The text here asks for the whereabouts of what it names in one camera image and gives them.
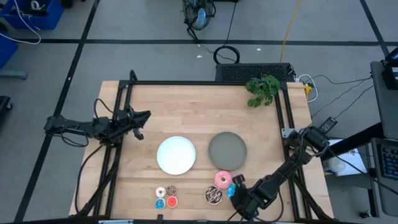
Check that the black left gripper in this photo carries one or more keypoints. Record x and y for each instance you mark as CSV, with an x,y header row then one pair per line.
x,y
132,116

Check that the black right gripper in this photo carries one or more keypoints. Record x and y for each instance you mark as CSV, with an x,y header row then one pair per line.
x,y
248,202

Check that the large blue frosted donut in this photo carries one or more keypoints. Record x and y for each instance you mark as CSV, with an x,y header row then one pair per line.
x,y
231,191

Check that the large pink frosted donut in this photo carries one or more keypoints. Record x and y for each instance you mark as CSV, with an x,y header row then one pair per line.
x,y
217,177

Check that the large chocolate frosted donut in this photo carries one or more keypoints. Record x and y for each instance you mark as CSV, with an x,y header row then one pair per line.
x,y
208,191

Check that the small red frosted donut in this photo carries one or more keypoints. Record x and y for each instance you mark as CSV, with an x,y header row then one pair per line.
x,y
169,199

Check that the small chocolate sprinkled donut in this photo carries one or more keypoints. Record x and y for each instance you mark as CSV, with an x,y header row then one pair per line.
x,y
168,188

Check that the small white sprinkled donut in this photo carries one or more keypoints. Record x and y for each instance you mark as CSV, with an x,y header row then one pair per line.
x,y
158,190

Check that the small blue frosted donut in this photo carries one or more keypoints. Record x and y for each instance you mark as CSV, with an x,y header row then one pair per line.
x,y
157,201

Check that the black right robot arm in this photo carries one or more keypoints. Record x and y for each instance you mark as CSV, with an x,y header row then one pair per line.
x,y
280,177

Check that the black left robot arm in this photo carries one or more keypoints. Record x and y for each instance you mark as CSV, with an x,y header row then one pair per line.
x,y
77,127

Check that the grey round plate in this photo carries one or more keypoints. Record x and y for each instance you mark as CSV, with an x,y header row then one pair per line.
x,y
227,151

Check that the white round plate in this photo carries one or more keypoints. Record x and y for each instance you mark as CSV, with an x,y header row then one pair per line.
x,y
176,155

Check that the silver mounting plate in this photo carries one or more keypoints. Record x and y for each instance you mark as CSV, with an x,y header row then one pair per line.
x,y
286,133

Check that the silver aluminium bar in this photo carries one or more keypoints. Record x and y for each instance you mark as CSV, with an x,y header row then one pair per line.
x,y
115,221

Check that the green leafy plant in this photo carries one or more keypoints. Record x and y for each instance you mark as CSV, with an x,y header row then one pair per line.
x,y
264,88

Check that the black power adapter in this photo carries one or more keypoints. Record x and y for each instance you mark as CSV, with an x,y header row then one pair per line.
x,y
328,125

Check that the black standing fan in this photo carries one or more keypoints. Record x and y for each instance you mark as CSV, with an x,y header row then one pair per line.
x,y
200,17

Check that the white paper sheet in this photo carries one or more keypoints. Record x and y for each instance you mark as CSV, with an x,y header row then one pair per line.
x,y
351,158

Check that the yellow power plug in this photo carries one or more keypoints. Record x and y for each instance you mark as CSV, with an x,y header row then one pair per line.
x,y
308,90

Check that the blue plastic bin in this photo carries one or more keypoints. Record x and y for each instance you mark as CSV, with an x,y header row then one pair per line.
x,y
6,49
46,18

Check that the black keyboard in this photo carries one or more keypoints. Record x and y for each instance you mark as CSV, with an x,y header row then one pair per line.
x,y
390,161

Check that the grey desk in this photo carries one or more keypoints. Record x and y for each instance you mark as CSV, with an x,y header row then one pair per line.
x,y
385,105

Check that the black electronic device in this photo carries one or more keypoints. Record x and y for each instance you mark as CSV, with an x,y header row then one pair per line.
x,y
391,74

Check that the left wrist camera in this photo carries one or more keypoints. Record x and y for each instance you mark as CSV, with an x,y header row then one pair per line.
x,y
122,115

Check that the black hooked frame bracket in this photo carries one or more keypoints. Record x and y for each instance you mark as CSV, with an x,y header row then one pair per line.
x,y
133,76
160,217

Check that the grey metal base plate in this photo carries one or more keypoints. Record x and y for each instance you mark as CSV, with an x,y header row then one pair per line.
x,y
12,74

